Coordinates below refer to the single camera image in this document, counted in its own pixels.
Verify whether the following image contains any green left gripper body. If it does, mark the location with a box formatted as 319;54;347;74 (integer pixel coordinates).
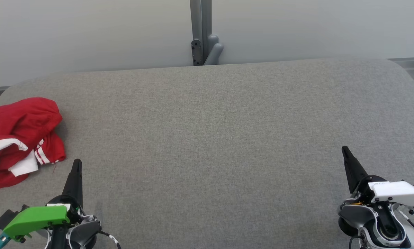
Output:
3;195;84;241

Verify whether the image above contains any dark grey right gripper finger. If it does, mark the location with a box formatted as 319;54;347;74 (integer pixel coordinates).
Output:
342;146;369;194

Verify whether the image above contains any grey fabric sofa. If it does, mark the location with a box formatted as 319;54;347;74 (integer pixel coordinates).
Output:
0;58;414;249

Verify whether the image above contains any red white basketball jersey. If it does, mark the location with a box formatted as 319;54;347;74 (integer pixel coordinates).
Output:
0;133;67;193

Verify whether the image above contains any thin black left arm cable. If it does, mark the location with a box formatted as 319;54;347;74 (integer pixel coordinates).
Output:
98;231;122;249

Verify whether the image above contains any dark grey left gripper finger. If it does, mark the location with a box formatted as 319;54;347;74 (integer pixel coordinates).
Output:
62;159;83;208

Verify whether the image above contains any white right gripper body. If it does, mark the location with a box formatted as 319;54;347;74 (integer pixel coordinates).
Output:
352;176;414;209

